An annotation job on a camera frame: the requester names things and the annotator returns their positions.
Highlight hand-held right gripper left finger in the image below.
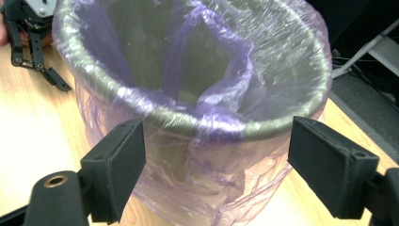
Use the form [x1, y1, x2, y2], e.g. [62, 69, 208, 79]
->
[80, 119, 147, 225]

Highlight green plastic bin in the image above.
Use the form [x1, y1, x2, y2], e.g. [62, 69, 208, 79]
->
[53, 0, 333, 218]

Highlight purple translucent plastic bag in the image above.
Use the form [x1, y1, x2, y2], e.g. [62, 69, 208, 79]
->
[51, 0, 334, 226]

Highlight white metal stand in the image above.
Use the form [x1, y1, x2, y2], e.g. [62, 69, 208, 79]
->
[331, 18, 399, 79]

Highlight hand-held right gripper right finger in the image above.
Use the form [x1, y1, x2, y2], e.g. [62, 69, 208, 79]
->
[287, 115, 381, 220]

